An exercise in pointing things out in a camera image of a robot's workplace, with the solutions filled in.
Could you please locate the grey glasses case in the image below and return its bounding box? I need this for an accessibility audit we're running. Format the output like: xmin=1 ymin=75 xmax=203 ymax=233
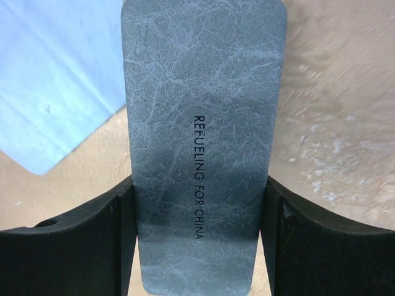
xmin=121 ymin=1 xmax=287 ymax=295

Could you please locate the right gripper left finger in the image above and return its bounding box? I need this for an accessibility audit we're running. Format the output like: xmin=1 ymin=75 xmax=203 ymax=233
xmin=1 ymin=177 xmax=136 ymax=295

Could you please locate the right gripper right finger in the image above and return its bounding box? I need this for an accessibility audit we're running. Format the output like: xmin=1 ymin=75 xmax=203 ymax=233
xmin=260 ymin=177 xmax=394 ymax=295

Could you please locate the blue cleaning cloth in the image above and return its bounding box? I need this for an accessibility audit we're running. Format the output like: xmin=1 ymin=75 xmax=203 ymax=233
xmin=1 ymin=1 xmax=125 ymax=175

